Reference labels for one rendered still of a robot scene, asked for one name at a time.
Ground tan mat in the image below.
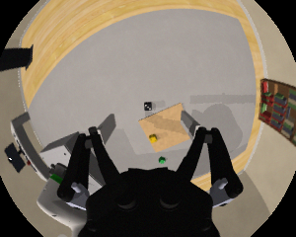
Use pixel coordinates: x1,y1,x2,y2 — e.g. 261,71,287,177
139,103,189,152

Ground yellow die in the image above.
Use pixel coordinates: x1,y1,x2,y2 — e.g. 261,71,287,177
149,133,157,143

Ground green die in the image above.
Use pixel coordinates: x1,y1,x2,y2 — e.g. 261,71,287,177
159,156,166,164

